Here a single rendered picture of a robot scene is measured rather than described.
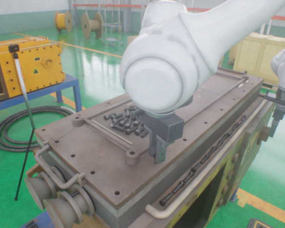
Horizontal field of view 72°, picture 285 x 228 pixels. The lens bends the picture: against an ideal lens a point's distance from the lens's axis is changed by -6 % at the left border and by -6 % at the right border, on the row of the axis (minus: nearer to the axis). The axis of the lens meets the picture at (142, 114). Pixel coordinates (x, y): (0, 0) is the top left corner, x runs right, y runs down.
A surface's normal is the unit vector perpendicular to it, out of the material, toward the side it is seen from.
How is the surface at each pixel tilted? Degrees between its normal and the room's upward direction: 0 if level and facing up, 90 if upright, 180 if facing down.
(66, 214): 56
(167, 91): 93
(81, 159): 0
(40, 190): 50
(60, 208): 41
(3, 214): 0
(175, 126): 90
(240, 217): 0
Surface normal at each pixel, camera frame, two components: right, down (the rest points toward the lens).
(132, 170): 0.02, -0.87
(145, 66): -0.37, 0.07
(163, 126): -0.84, 0.25
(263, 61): -0.66, 0.36
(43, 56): 0.75, 0.33
